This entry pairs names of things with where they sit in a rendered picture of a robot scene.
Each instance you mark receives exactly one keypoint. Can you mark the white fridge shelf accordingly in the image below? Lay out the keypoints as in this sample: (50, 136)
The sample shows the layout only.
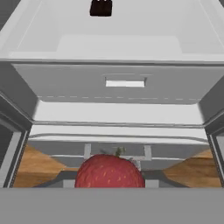
(116, 43)

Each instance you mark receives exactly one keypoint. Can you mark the grey fridge drawer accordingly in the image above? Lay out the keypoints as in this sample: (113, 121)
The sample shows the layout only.
(58, 147)

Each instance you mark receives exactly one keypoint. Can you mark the red strawberry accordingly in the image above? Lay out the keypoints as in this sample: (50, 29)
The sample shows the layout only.
(109, 172)

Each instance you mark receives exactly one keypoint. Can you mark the dark brown block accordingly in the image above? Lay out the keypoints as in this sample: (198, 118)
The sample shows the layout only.
(101, 8)

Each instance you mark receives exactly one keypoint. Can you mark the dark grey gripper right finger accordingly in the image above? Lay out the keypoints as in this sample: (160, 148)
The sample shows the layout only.
(153, 176)

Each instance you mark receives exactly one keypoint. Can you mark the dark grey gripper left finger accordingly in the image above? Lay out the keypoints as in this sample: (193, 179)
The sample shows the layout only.
(67, 176)

